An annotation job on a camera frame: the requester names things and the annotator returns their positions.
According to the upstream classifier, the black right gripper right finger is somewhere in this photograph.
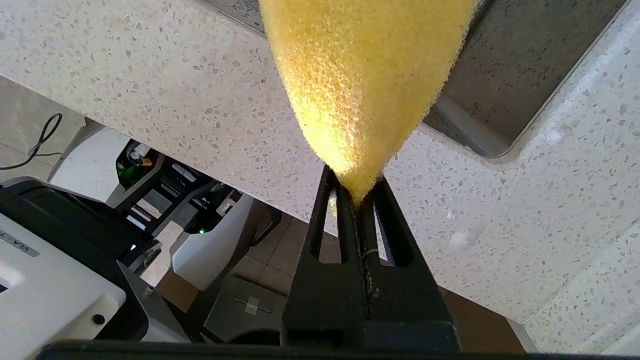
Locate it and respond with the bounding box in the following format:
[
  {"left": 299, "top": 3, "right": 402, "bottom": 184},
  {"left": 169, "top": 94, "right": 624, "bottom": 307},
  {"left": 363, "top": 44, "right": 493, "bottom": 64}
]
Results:
[{"left": 356, "top": 177, "right": 462, "bottom": 352}]

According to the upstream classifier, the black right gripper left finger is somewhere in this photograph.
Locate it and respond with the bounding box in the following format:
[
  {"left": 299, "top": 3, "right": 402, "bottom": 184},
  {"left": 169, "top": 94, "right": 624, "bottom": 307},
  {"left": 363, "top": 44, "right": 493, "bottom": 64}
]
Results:
[{"left": 281, "top": 165, "right": 372, "bottom": 349}]

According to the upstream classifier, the yellow green sponge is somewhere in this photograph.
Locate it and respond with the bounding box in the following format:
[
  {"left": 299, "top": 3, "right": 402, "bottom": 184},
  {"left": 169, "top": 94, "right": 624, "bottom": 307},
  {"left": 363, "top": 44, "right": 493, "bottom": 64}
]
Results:
[{"left": 257, "top": 0, "right": 476, "bottom": 206}]

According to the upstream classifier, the white black robot chassis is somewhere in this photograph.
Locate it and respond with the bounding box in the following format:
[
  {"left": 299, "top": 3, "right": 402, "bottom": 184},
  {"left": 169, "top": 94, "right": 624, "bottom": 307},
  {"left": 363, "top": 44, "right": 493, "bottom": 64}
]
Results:
[{"left": 0, "top": 117, "right": 283, "bottom": 360}]

